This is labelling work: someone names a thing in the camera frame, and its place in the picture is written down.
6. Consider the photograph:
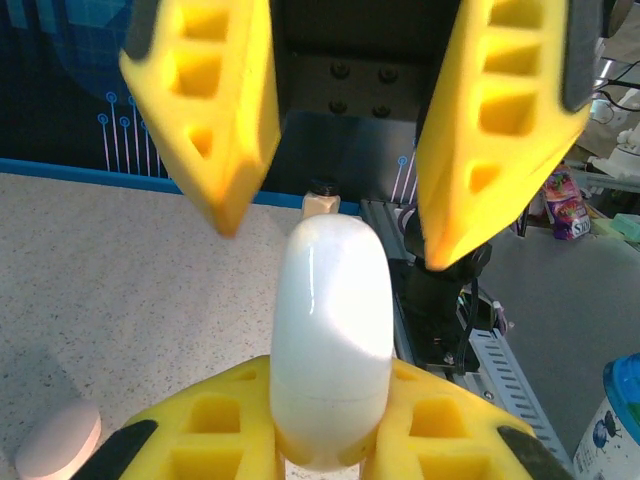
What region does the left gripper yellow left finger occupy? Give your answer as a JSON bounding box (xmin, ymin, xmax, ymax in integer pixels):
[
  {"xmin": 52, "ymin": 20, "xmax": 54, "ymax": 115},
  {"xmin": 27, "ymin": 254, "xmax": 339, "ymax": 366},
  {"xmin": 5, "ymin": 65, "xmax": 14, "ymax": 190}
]
[{"xmin": 72, "ymin": 354, "xmax": 289, "ymax": 480}]

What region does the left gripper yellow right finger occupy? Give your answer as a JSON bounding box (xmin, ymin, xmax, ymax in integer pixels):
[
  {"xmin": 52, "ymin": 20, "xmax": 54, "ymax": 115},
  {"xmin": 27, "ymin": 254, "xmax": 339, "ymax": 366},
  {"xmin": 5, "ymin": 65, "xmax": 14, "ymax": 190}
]
[{"xmin": 359, "ymin": 358, "xmax": 576, "ymax": 480}]

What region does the pink earbud charging case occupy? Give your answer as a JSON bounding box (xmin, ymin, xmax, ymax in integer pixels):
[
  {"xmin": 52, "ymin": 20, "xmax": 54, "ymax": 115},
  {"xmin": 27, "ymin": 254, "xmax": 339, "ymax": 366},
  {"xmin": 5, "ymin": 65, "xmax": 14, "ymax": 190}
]
[{"xmin": 13, "ymin": 397, "xmax": 103, "ymax": 480}]

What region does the white earbud charging case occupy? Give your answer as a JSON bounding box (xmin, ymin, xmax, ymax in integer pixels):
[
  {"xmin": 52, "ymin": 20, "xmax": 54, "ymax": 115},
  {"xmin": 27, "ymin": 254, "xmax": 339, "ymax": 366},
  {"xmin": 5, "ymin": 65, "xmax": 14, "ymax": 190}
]
[{"xmin": 269, "ymin": 214, "xmax": 394, "ymax": 472}]

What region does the spice bottle black cap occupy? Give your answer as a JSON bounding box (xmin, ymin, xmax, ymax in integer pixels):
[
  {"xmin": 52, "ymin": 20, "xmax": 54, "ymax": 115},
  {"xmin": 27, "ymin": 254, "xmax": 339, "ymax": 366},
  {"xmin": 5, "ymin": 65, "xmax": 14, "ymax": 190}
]
[{"xmin": 301, "ymin": 178, "xmax": 342, "ymax": 219}]

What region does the purple snack bag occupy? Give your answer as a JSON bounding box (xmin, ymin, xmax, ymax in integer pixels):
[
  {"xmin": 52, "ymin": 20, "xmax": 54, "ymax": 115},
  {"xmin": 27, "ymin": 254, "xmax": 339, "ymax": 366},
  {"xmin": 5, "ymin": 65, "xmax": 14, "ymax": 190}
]
[{"xmin": 542, "ymin": 167, "xmax": 594, "ymax": 242}]

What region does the blue-lidded triangular container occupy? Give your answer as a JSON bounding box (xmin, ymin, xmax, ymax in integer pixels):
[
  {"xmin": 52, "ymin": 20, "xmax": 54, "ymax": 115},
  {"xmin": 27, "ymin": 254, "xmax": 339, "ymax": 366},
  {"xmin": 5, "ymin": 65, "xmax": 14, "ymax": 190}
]
[{"xmin": 572, "ymin": 352, "xmax": 640, "ymax": 480}]

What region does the white device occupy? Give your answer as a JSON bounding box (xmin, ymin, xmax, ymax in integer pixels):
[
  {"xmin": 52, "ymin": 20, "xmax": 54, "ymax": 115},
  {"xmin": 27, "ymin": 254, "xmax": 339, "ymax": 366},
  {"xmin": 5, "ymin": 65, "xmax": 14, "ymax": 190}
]
[{"xmin": 587, "ymin": 127, "xmax": 640, "ymax": 184}]

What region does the light green box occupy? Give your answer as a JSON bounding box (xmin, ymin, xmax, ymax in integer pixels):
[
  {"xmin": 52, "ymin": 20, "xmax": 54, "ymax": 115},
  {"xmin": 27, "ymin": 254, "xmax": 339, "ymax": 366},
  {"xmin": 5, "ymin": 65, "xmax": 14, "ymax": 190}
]
[{"xmin": 612, "ymin": 212, "xmax": 640, "ymax": 241}]

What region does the slotted grey cable tray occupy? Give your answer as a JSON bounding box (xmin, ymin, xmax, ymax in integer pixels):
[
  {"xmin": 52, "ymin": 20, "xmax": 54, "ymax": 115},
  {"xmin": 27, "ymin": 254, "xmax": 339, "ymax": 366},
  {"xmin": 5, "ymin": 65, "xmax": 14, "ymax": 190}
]
[{"xmin": 452, "ymin": 327, "xmax": 574, "ymax": 469}]

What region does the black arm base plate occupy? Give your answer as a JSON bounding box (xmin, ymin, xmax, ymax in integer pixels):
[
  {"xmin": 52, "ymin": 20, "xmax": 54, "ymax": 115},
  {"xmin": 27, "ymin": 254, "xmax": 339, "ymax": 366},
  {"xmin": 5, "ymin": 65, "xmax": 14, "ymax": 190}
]
[{"xmin": 394, "ymin": 299, "xmax": 481, "ymax": 376}]

